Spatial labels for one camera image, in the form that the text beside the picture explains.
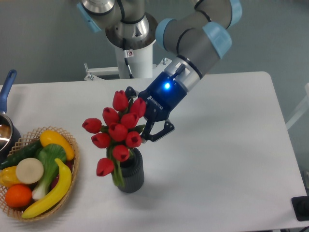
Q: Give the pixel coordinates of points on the red vegetable in basket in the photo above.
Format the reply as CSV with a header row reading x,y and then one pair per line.
x,y
55,181

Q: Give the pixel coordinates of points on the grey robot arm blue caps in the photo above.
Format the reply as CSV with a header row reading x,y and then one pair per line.
x,y
177,54

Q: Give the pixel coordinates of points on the white frame at right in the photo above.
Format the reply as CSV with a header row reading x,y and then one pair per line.
x,y
299,110

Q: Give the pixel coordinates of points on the dark grey ribbed vase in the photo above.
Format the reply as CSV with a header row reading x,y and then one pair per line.
x,y
128,176

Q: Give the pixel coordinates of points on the blue handled saucepan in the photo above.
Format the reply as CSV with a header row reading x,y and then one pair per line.
x,y
9,134

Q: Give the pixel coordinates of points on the orange fruit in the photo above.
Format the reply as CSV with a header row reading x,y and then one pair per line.
x,y
18,196

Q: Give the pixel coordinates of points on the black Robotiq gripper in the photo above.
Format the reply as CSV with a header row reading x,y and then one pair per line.
x,y
161,97

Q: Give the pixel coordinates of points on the beige round bun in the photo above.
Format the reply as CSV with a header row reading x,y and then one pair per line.
x,y
29,171

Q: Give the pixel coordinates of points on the yellow squash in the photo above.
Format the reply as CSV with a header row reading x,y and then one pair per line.
x,y
52,137

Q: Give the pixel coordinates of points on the green bok choy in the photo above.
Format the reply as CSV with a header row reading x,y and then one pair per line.
x,y
47,156

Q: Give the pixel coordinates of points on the green cucumber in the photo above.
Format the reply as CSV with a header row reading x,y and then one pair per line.
x,y
28,151

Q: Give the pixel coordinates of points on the black device at edge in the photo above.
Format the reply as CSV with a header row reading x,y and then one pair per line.
x,y
301,207

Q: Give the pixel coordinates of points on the yellow banana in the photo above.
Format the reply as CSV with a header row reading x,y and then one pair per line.
x,y
54,196

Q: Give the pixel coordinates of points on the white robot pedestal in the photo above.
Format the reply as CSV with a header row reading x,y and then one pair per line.
x,y
130,63

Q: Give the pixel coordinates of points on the red tulip bouquet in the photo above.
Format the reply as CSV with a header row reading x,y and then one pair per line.
x,y
119,134

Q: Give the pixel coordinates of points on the yellow bell pepper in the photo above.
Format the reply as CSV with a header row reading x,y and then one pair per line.
x,y
8,177

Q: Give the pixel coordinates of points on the woven wicker basket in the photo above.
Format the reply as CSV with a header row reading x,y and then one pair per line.
x,y
25,140

